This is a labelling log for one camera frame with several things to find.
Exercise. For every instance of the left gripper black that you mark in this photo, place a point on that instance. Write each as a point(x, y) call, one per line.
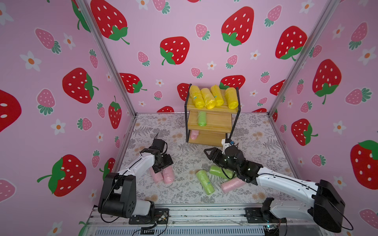
point(168, 161)

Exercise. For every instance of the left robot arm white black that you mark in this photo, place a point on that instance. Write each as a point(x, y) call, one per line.
point(118, 196)

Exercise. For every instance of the pink trash bag roll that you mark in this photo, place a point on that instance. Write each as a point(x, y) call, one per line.
point(168, 175)
point(157, 177)
point(194, 134)
point(232, 185)

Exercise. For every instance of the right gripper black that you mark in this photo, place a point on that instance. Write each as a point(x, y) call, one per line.
point(220, 157)

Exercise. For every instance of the aluminium rail frame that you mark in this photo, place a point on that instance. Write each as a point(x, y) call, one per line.
point(202, 220)

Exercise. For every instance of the yellow trash bag roll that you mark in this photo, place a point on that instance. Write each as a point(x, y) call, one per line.
point(231, 98)
point(216, 92)
point(208, 98)
point(196, 95)

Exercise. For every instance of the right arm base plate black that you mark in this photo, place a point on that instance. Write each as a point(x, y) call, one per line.
point(257, 215)

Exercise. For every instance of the green trash bag roll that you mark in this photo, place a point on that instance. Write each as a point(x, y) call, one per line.
point(205, 182)
point(222, 172)
point(202, 118)

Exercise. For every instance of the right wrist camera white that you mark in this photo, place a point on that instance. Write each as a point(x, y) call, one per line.
point(227, 143)

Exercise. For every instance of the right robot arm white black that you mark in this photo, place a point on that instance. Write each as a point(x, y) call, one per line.
point(319, 201)

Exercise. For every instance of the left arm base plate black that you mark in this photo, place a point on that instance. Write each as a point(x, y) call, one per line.
point(155, 216)

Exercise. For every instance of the wooden shelf black metal frame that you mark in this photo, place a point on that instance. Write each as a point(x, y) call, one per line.
point(221, 121)

